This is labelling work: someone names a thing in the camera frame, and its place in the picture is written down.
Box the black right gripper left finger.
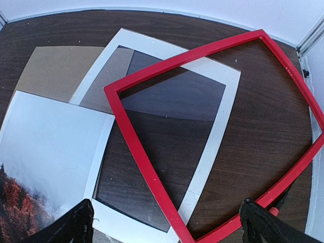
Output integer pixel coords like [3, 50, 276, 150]
[22, 199, 94, 242]

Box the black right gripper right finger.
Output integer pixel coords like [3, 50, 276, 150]
[239, 198, 319, 242]

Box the photo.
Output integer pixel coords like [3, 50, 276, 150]
[1, 91, 114, 242]

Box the brown frame backing board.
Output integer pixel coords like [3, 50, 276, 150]
[15, 46, 134, 113]

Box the left aluminium corner post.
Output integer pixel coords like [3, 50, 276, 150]
[0, 11, 8, 28]

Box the clear frame glass pane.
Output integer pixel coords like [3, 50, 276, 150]
[95, 67, 225, 232]

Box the red picture frame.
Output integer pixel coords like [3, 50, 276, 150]
[104, 29, 323, 242]

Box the aluminium corner post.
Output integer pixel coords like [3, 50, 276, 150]
[0, 11, 8, 28]
[296, 16, 324, 59]

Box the right aluminium corner post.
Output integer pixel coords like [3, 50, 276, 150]
[296, 16, 324, 59]

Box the red handled screwdriver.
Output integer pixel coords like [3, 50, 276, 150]
[269, 207, 279, 217]

